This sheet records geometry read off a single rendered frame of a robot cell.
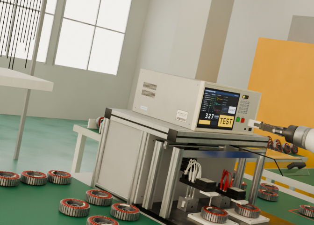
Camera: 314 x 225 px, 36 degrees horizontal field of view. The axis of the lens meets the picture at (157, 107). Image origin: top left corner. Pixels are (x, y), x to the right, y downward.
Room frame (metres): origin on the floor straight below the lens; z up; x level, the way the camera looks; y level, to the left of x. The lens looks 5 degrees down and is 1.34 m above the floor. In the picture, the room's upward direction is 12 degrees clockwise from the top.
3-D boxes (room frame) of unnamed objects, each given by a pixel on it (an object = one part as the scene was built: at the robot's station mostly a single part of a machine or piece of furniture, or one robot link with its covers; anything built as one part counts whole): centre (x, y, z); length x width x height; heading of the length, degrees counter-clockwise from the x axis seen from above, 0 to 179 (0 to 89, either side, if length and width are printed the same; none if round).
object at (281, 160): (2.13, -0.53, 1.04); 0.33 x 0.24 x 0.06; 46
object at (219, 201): (2.18, -0.38, 0.80); 0.07 x 0.05 x 0.06; 136
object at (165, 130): (2.21, -0.17, 1.09); 0.68 x 0.44 x 0.05; 136
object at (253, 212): (2.08, -0.49, 0.80); 0.11 x 0.11 x 0.04
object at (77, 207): (1.73, 0.22, 0.77); 0.11 x 0.11 x 0.04
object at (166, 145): (2.11, -0.27, 1.04); 0.62 x 0.02 x 0.03; 136
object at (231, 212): (2.08, -0.49, 0.78); 0.15 x 0.15 x 0.01; 46
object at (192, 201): (2.00, -0.21, 0.80); 0.07 x 0.05 x 0.06; 136
